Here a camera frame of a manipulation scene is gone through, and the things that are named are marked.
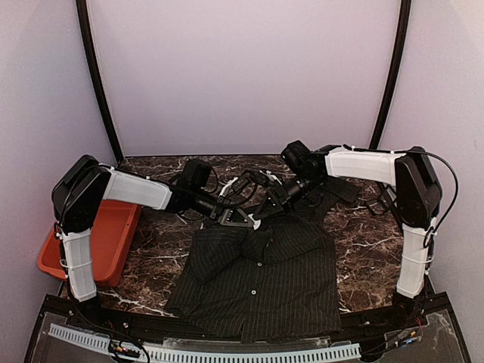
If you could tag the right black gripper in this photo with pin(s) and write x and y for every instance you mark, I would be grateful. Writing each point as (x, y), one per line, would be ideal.
(279, 193)

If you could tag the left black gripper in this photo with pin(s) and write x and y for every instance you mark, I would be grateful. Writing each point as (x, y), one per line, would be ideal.
(222, 213)

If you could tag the black pinstriped shirt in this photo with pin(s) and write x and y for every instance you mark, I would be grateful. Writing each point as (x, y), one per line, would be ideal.
(289, 260)

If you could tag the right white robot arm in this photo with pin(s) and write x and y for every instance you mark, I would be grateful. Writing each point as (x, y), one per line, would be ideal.
(412, 190)

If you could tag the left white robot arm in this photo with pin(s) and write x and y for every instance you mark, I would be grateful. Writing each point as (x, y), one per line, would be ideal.
(78, 196)

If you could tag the black brooch stand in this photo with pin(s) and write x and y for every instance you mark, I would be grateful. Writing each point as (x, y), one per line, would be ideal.
(382, 203)

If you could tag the orange plastic bin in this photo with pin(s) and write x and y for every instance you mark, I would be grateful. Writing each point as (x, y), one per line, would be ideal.
(111, 239)

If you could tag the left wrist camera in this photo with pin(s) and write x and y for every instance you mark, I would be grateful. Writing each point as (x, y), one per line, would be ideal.
(196, 173)

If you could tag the white slotted cable duct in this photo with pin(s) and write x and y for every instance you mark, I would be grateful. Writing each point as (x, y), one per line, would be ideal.
(180, 350)

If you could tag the black front rail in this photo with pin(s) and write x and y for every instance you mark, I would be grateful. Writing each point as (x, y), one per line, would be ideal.
(252, 320)

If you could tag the right black frame post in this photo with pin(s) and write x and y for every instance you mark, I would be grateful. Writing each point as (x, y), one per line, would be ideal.
(393, 73)

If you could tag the black frame post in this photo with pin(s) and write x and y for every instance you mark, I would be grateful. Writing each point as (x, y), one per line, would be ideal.
(393, 73)
(97, 83)

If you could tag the left black frame post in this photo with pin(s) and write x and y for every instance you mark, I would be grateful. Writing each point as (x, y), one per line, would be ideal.
(97, 83)

